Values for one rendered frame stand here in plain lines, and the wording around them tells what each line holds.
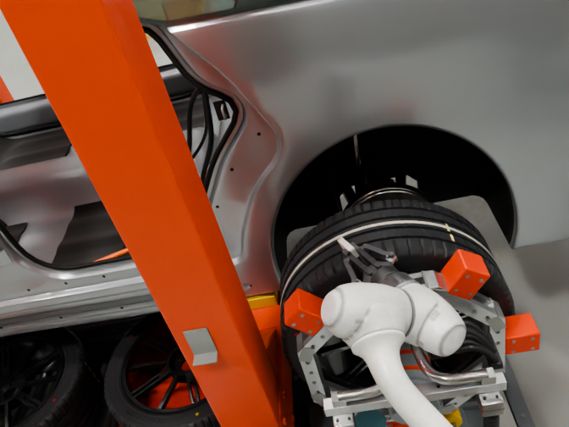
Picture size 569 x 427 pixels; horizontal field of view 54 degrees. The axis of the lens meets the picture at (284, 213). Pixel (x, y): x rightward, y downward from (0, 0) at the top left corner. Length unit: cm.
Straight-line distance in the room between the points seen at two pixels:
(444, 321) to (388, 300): 12
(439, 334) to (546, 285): 189
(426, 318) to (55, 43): 82
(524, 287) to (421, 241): 154
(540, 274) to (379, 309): 204
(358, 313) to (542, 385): 166
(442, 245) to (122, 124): 85
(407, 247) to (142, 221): 65
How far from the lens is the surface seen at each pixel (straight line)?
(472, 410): 235
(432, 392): 139
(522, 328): 163
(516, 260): 309
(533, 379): 262
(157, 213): 114
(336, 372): 177
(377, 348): 104
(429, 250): 144
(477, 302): 149
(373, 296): 105
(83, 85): 103
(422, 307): 112
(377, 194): 189
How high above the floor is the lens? 213
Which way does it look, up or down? 36 degrees down
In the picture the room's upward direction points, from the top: 16 degrees counter-clockwise
